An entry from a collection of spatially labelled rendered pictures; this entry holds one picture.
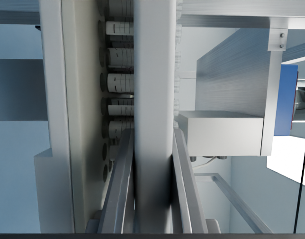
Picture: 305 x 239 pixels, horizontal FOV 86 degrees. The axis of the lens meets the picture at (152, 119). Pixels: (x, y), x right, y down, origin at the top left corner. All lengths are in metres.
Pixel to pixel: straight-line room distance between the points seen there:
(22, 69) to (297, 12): 0.73
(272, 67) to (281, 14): 0.12
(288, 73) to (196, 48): 3.54
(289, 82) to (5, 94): 0.85
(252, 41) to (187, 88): 3.26
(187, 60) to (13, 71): 3.53
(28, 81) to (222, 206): 4.48
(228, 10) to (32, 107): 0.61
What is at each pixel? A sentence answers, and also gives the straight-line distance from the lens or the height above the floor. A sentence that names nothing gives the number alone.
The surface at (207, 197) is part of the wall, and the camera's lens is 4.44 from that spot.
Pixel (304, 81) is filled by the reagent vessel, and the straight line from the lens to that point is 0.70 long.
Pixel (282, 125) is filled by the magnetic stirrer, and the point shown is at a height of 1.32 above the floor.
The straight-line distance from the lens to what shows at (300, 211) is 0.57.
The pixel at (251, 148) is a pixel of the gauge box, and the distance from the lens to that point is 0.51.
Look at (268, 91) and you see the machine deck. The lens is 0.51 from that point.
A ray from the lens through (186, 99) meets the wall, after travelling 3.77.
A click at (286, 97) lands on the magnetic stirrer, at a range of 0.58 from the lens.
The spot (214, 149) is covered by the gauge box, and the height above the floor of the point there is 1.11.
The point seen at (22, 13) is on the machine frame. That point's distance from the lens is 0.46.
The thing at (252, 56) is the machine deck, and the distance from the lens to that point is 0.58.
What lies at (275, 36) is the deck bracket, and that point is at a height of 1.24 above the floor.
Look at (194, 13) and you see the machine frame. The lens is 0.40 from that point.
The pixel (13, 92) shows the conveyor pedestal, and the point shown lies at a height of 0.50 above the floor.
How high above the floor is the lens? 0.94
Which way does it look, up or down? 2 degrees up
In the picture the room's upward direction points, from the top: 90 degrees clockwise
